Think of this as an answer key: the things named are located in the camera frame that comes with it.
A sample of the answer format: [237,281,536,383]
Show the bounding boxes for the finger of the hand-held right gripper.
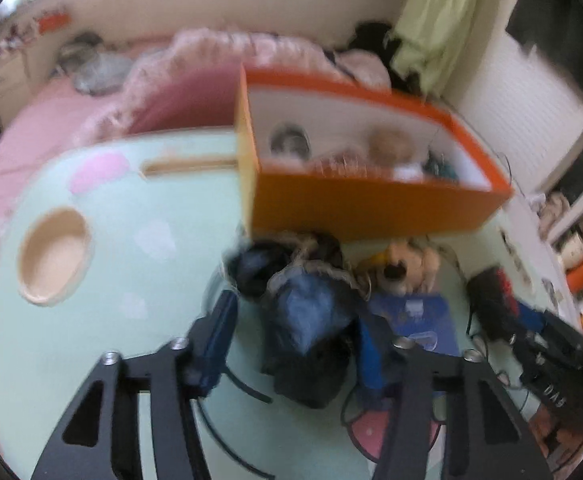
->
[514,300,583,356]

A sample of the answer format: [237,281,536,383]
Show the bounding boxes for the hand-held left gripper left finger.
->
[30,290,240,480]

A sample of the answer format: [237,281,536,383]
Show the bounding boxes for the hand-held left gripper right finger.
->
[356,317,555,480]

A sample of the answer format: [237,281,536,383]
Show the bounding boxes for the black and red tool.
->
[466,266,519,343]

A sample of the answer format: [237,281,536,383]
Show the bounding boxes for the blue tin box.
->
[366,290,459,361]

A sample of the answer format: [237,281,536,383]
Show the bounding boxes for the black plastic bag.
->
[226,232,372,408]

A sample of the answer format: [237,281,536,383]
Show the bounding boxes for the orange cardboard box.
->
[234,64,515,243]

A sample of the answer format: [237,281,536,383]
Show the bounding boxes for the green cartoon desktop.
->
[0,140,583,480]

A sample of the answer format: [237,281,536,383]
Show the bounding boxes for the white mug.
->
[559,235,583,271]

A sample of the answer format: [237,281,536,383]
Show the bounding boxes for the yellow brown plush toy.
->
[359,240,442,293]

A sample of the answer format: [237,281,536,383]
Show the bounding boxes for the beige plush toy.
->
[540,194,573,228]

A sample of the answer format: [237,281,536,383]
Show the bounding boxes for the teal item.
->
[424,152,459,182]

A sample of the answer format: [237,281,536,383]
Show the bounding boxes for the brown fuzzy ball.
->
[368,127,417,168]

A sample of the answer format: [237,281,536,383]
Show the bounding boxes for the pink ruffled blanket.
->
[79,27,352,136]

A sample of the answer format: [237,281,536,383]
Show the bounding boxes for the pink bed sheet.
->
[0,77,172,241]

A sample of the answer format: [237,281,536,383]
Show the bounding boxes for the grey clothes pile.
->
[59,32,133,96]

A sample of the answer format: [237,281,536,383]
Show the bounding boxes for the black clothes pile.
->
[346,21,422,92]

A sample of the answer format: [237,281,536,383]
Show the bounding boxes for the white nightstand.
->
[0,52,37,126]

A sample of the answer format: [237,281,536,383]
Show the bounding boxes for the light green curtain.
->
[390,0,487,97]

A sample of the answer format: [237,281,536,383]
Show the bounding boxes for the small orange box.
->
[38,10,70,34]

